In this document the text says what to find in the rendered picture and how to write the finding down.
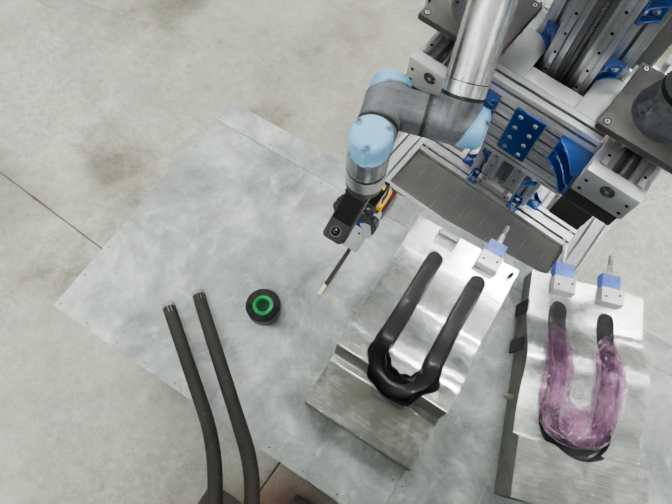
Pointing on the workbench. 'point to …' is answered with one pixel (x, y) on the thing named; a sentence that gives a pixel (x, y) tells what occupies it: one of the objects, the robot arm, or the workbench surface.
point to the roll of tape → (261, 303)
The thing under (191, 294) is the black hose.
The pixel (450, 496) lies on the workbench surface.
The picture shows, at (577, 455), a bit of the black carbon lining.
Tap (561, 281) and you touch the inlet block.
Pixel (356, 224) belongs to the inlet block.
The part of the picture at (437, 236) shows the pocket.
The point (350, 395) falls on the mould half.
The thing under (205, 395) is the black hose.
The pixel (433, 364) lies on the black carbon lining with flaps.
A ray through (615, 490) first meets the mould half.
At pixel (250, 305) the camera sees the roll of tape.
